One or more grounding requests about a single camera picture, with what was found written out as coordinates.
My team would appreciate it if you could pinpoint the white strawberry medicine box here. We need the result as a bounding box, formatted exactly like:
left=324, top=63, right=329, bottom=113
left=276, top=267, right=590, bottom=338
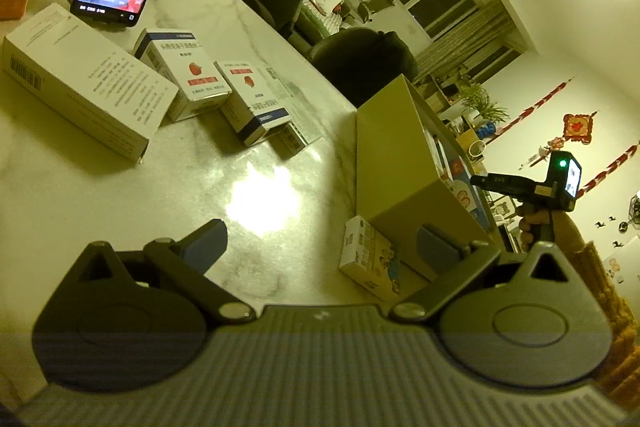
left=134, top=28, right=233, bottom=122

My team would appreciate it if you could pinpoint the red knot wall decoration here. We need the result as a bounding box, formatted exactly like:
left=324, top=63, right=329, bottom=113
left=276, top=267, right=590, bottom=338
left=562, top=112, right=598, bottom=145

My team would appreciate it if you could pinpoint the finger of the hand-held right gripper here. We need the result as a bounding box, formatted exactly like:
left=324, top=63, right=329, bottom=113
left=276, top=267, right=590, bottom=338
left=470, top=175, right=521, bottom=196

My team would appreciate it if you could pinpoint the brown cardboard box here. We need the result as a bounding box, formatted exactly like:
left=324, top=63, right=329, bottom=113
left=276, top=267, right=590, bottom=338
left=356, top=74, right=493, bottom=283

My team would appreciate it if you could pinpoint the person's right hand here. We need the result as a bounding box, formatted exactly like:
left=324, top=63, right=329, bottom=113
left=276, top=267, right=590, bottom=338
left=515, top=203, right=539, bottom=254

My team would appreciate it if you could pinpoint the long white medicine box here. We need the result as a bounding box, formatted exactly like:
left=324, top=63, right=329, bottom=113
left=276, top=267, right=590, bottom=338
left=2, top=3, right=179, bottom=164

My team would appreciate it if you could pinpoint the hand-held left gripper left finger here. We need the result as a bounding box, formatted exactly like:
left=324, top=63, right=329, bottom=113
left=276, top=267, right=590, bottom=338
left=37, top=219, right=256, bottom=325

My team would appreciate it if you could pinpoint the office chair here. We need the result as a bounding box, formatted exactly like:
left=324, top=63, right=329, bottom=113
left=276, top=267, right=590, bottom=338
left=352, top=0, right=401, bottom=22

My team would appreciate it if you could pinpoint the yellow blue cartoon medicine box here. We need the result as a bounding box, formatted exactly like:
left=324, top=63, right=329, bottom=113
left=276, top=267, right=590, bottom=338
left=339, top=215, right=403, bottom=295

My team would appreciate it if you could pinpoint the dark dining chair with jacket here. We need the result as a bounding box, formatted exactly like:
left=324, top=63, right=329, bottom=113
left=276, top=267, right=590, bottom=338
left=305, top=27, right=418, bottom=108

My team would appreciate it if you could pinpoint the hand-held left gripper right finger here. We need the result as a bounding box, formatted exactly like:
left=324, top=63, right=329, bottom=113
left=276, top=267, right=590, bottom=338
left=387, top=223, right=601, bottom=325

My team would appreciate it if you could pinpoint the potted plant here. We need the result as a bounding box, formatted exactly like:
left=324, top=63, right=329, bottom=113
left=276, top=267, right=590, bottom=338
left=457, top=84, right=511, bottom=128

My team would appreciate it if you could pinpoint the red chili string decoration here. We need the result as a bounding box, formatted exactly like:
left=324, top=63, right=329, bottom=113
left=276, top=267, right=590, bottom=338
left=582, top=142, right=640, bottom=192
left=502, top=77, right=573, bottom=128

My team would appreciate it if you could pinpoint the person's right forearm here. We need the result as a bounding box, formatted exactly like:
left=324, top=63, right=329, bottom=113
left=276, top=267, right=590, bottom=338
left=550, top=212, right=640, bottom=408

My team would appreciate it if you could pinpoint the patterned curtain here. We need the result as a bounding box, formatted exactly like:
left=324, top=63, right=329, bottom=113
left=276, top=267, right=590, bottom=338
left=415, top=2, right=528, bottom=82

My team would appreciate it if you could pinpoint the marble desktop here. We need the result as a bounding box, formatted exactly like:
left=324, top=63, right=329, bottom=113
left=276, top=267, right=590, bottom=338
left=0, top=0, right=501, bottom=408

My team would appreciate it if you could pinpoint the small white blue medicine box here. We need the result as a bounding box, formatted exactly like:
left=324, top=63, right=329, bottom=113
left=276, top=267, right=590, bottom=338
left=270, top=122, right=308, bottom=158

